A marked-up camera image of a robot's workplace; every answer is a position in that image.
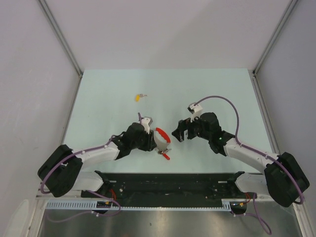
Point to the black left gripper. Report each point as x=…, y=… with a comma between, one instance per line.
x=149, y=144

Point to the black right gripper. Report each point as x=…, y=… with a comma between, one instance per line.
x=184, y=125

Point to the red handled metal key holder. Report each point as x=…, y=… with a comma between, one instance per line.
x=162, y=140

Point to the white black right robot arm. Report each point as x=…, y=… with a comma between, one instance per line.
x=279, y=176

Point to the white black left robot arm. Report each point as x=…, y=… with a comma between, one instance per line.
x=61, y=172

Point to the key with red tag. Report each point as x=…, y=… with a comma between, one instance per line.
x=164, y=155

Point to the key with yellow tag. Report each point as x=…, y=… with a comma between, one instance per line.
x=139, y=96

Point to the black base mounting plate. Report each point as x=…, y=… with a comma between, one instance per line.
x=215, y=185

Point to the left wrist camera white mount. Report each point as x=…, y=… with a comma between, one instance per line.
x=146, y=123

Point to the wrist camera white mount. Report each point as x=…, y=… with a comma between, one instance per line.
x=146, y=123
x=195, y=110

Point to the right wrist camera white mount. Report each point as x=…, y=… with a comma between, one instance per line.
x=195, y=110

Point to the grey slotted cable duct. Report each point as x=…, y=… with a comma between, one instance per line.
x=102, y=205

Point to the left aluminium frame post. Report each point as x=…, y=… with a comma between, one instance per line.
x=60, y=36

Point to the aluminium frame post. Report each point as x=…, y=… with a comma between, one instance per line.
x=60, y=36
x=275, y=35

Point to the right aluminium frame post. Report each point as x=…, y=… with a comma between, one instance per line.
x=275, y=35

